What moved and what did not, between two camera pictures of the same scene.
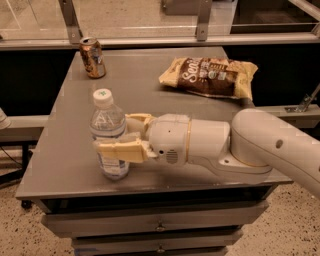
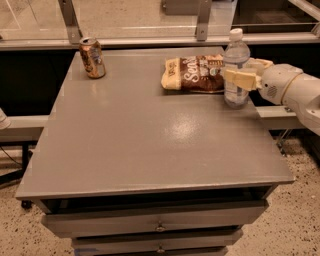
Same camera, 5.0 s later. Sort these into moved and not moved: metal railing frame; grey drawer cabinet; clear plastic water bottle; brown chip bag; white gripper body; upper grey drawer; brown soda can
Moved: clear plastic water bottle; white gripper body
Not moved: brown soda can; metal railing frame; grey drawer cabinet; brown chip bag; upper grey drawer
